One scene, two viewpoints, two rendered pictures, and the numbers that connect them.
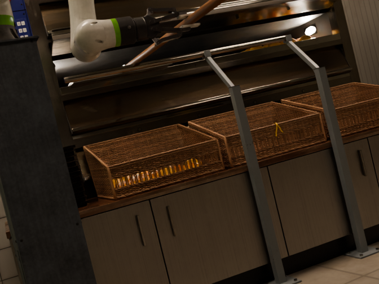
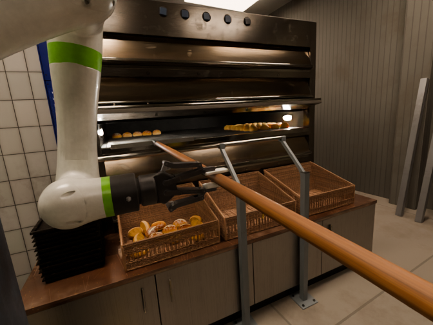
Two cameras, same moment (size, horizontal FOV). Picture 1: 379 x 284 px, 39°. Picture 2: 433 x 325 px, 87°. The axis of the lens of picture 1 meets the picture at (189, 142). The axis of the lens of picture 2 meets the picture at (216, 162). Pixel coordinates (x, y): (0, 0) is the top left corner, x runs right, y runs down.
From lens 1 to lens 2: 1.35 m
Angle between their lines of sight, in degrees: 11
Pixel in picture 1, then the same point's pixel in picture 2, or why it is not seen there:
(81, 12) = (69, 150)
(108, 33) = (91, 209)
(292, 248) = (258, 298)
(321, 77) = (305, 180)
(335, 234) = (287, 285)
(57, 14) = (105, 87)
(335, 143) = not seen: hidden behind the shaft
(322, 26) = (297, 118)
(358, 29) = not seen: hidden behind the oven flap
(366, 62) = not seen: hidden behind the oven
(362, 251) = (303, 300)
